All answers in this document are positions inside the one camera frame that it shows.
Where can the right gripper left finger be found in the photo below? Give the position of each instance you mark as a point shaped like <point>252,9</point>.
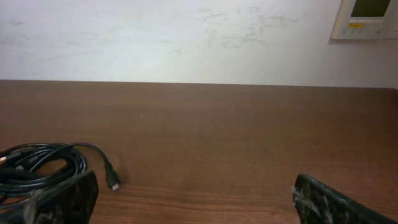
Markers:
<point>71,201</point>

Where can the white wall control panel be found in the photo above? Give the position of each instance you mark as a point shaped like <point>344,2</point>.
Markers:
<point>366,20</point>

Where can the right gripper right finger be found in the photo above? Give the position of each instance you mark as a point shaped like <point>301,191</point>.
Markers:
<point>317,203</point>

